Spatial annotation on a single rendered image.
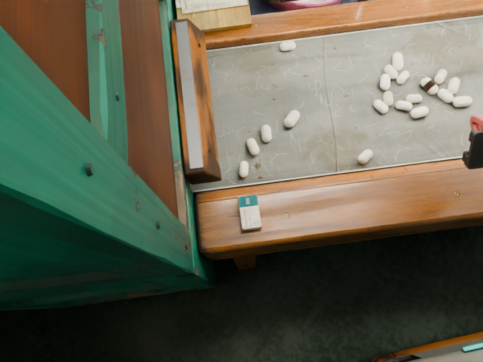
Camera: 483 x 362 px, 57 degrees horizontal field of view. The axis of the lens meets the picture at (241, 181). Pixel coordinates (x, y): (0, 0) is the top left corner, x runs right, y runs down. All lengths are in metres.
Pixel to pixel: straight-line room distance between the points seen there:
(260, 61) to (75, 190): 0.74
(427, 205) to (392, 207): 0.06
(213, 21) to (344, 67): 0.28
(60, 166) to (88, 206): 0.04
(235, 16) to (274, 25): 0.08
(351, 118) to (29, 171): 0.77
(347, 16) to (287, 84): 0.19
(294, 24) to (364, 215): 0.42
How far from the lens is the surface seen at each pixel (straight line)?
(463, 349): 1.44
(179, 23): 0.86
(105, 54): 0.37
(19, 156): 0.20
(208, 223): 0.82
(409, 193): 0.87
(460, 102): 0.98
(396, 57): 0.98
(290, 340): 1.57
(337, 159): 0.88
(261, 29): 0.96
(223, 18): 0.96
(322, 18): 0.99
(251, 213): 0.79
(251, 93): 0.92
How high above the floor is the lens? 1.56
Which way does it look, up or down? 75 degrees down
